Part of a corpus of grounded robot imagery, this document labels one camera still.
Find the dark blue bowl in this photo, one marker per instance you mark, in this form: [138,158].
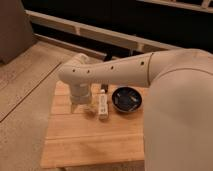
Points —
[126,99]

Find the white rectangular bottle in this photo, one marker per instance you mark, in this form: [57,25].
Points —
[102,106]

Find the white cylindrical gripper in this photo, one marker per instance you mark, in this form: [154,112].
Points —
[81,94]

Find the wooden board table top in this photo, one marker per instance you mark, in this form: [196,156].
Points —
[80,138]

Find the brown sofa corner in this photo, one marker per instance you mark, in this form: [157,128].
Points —
[16,33]

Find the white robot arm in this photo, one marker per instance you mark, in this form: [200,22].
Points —
[178,109]

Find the white wooden rail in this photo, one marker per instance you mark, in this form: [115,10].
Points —
[99,34]

